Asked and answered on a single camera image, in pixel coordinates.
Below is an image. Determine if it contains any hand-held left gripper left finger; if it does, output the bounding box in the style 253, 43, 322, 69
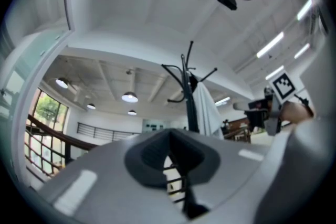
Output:
39, 129, 190, 224

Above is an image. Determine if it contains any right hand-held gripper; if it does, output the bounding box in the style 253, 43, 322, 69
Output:
233, 72, 296, 137

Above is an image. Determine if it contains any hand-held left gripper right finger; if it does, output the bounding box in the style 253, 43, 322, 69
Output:
170, 129, 274, 224

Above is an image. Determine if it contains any light grey garment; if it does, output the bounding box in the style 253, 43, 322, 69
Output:
193, 81, 225, 140

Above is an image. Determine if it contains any black coat rack stand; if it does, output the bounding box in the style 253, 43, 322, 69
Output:
161, 40, 218, 220

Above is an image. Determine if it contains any person's right forearm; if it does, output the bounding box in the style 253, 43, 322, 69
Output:
282, 101, 314, 124

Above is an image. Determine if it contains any black balcony railing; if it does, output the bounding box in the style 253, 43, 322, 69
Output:
77, 122, 140, 142

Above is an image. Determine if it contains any dark navy hanging bag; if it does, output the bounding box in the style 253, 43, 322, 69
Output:
188, 73, 199, 93

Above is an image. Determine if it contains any wood-topped black railing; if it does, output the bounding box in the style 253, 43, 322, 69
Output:
25, 114, 190, 202

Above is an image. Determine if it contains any large window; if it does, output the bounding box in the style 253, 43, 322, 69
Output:
33, 88, 69, 134

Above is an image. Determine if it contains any frosted glass partition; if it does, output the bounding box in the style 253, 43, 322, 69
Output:
0, 0, 76, 124

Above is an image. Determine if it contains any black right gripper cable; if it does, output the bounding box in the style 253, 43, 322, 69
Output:
293, 93, 315, 118

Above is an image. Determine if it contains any grey wall panel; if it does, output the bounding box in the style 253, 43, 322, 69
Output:
143, 119, 165, 132

